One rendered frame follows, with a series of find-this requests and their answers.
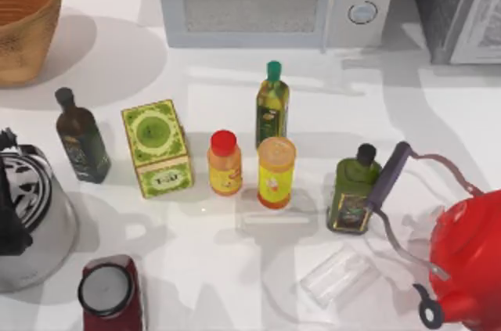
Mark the dark olive oil bottle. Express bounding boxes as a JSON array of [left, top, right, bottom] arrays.
[[54, 87, 112, 184]]

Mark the green-capped olive oil bottle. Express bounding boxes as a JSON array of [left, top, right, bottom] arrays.
[[255, 59, 290, 150]]

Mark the silver kettle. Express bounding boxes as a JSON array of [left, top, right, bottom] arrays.
[[0, 128, 79, 294]]

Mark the microwave door handle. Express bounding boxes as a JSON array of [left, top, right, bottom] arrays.
[[321, 0, 338, 53]]

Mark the clear glass cup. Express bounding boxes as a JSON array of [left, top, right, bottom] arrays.
[[299, 242, 380, 308]]

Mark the dark red jar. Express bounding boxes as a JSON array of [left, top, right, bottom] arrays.
[[77, 254, 144, 331]]

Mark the red kettle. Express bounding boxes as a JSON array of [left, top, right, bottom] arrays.
[[366, 141, 501, 331]]

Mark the woven orange basket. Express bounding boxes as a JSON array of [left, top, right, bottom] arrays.
[[0, 0, 65, 88]]

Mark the microwave lower knob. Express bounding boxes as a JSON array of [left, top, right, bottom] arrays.
[[348, 0, 379, 26]]

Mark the green tea box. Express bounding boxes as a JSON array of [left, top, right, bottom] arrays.
[[121, 99, 195, 200]]

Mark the red-capped orange bottle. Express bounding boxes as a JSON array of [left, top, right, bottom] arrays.
[[207, 129, 243, 196]]

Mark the yellow and orange can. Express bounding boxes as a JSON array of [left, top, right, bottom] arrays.
[[257, 136, 297, 210]]

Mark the black-capped green oil bottle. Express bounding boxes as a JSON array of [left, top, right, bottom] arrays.
[[326, 142, 384, 235]]

